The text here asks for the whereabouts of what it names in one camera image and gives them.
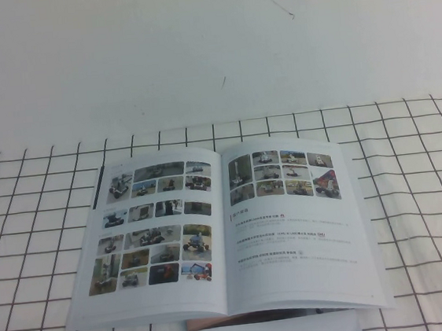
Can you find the photo brochure book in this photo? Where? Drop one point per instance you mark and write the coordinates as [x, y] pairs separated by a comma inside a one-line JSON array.
[[226, 252]]

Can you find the white black grid tablecloth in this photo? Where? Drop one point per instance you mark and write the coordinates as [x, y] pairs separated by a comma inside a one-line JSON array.
[[19, 273]]

